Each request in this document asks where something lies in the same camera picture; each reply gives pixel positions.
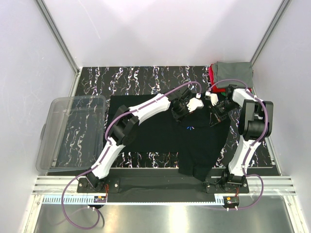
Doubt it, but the black t shirt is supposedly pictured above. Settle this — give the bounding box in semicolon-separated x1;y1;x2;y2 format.
108;95;231;181

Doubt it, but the white slotted cable duct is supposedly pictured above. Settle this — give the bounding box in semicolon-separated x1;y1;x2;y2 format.
43;195;107;205

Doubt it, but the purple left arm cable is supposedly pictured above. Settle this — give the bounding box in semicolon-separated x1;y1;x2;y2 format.
62;81;203;229

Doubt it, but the folded red t shirt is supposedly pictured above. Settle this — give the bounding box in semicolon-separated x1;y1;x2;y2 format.
208;64;225;93

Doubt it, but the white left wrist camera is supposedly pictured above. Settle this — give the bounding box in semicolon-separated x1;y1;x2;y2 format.
187;93;204;113

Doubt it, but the left aluminium corner post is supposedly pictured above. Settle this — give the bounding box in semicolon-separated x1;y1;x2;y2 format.
34;0;82;76

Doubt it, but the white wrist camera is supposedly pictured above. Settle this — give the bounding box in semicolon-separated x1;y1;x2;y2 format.
205;91;219;106
187;93;204;113

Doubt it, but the folded grey t shirt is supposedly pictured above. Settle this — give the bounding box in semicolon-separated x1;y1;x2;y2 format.
212;62;253;88

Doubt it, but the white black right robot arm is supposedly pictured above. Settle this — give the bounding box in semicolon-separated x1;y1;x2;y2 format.
205;85;274;193

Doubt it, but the aluminium frame rail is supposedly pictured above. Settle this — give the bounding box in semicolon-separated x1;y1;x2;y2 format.
32;176;295;196

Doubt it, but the clear plastic bin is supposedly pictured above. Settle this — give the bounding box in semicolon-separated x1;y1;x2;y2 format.
36;95;106;173

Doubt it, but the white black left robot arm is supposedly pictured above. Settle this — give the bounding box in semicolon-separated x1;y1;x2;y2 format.
86;86;202;189

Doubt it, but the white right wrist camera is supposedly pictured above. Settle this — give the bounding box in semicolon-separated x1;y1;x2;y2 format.
205;91;219;106

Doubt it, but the right aluminium corner post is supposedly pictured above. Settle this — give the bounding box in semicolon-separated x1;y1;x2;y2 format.
250;0;292;66

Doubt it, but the aluminium corner post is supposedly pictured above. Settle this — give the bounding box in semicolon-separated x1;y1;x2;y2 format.
34;0;82;76
250;0;292;66

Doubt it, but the black marble pattern mat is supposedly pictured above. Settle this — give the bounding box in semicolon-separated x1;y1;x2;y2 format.
47;66;275;173

